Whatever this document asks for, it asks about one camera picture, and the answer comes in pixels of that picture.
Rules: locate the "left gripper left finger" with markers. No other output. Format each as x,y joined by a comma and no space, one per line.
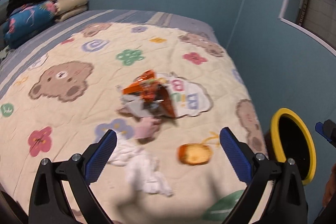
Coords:
48,201

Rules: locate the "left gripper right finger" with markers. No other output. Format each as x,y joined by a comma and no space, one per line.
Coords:
286,202

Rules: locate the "yellow rimmed black trash bin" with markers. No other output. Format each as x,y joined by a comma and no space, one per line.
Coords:
289,137

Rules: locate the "white tissue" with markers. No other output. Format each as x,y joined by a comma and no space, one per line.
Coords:
141,168

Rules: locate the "pink paper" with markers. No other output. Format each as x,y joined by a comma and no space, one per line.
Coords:
147,128

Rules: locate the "orange snack wrapper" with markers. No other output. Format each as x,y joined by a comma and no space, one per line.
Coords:
146,97

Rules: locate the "person right hand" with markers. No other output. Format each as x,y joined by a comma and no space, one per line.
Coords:
330,187

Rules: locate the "white framed window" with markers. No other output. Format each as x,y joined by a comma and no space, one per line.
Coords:
315,18

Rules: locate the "green small cloth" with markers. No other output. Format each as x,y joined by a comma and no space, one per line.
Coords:
4,53

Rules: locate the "cream bear pattern quilt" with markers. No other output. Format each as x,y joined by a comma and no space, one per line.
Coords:
69,98

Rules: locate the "blue floral folded blanket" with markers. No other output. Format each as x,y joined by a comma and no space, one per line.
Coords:
27,21

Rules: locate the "beige folded pillow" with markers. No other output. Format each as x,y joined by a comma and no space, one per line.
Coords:
69,8

